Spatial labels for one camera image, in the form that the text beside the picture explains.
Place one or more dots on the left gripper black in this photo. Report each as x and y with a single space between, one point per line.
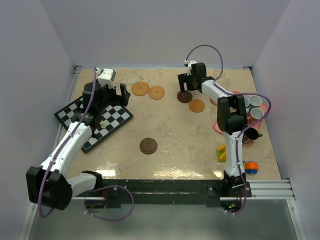
125 95

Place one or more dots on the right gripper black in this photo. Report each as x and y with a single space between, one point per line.
183 78

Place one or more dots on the scalloped light cork coaster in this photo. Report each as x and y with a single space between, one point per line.
140 88

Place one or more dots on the light orange wooden coaster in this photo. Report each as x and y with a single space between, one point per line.
196 105

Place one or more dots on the round light cork coaster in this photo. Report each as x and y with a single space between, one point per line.
156 92

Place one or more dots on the dark brown wooden coaster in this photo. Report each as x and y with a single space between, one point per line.
148 146

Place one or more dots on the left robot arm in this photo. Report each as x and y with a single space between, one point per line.
47 184

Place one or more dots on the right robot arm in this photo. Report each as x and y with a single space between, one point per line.
233 174

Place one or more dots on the grey white cup upper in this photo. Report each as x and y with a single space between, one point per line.
255 101

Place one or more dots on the grey white cup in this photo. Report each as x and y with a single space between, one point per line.
255 101
256 113

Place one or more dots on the grey white cup lower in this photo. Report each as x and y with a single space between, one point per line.
256 113

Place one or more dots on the black cup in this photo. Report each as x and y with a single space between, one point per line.
250 135

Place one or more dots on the black white chessboard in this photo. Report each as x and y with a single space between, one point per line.
113 118

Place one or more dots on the beige chess pawn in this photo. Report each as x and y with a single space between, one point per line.
102 124

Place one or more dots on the large white mug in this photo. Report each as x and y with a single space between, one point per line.
247 103

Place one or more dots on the yellow green wooden block toy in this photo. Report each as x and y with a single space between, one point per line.
221 153

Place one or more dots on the pink tray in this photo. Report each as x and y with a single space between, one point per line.
260 120

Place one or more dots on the orange blue toy car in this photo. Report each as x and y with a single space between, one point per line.
250 167

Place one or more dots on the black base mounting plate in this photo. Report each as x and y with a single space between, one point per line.
164 192

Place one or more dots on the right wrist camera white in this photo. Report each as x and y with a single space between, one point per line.
188 64

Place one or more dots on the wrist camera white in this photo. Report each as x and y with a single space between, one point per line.
188 64
105 77

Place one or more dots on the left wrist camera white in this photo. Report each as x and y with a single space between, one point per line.
105 77

